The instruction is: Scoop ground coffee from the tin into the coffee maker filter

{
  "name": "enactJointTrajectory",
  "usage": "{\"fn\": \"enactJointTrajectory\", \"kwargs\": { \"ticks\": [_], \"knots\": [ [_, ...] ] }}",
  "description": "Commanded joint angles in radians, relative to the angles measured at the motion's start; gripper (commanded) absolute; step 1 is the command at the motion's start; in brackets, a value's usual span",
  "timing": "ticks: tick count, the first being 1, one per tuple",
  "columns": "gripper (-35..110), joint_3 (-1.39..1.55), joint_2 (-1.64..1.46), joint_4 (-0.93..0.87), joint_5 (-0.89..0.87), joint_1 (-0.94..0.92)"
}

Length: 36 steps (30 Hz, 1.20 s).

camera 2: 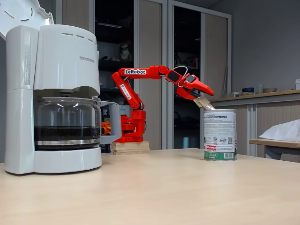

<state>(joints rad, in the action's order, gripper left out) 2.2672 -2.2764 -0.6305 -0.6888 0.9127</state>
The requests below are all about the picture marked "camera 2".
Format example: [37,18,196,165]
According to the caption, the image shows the orange printed part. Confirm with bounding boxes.
[101,121,112,136]

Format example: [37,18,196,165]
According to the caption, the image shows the white servo cable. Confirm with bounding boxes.
[173,66,188,86]

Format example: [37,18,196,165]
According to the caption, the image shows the white plastic bag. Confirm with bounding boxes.
[259,119,300,142]

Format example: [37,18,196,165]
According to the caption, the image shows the wooden base block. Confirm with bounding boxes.
[110,140,150,155]

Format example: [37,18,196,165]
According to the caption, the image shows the grey tall cabinet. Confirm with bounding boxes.
[55,0,233,150]

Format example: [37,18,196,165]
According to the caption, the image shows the low cabinet wooden top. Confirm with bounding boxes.
[207,89,300,162]

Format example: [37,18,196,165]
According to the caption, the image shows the green white carton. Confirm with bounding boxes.
[120,43,132,62]

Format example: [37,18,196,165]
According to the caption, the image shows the blue scoop with cardboard handle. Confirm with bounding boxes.
[193,95,216,111]

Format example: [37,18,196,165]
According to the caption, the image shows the white drip coffee maker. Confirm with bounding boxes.
[0,0,103,175]

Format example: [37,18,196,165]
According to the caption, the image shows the glass carafe grey handle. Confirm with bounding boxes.
[34,96,122,150]

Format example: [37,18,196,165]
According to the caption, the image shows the side table wooden top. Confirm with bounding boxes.
[249,138,300,160]

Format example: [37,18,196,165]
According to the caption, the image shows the white green coffee can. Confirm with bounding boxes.
[203,109,237,162]

